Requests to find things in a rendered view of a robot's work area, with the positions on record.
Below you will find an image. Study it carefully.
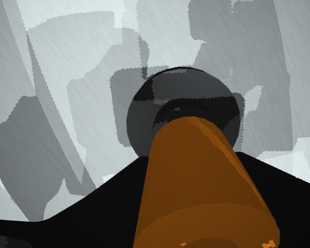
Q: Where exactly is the dark grey round pedestal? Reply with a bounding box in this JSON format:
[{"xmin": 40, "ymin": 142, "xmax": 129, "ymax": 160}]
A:
[{"xmin": 126, "ymin": 66, "xmax": 240, "ymax": 157}]

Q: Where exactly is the orange knob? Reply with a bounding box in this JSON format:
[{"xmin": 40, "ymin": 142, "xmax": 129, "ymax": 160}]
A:
[{"xmin": 133, "ymin": 116, "xmax": 280, "ymax": 248}]

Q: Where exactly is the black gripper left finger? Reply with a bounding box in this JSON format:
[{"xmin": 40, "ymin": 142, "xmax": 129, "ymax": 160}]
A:
[{"xmin": 0, "ymin": 156, "xmax": 149, "ymax": 248}]

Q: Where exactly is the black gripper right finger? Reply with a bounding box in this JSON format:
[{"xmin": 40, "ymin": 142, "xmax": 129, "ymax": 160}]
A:
[{"xmin": 235, "ymin": 152, "xmax": 310, "ymax": 248}]

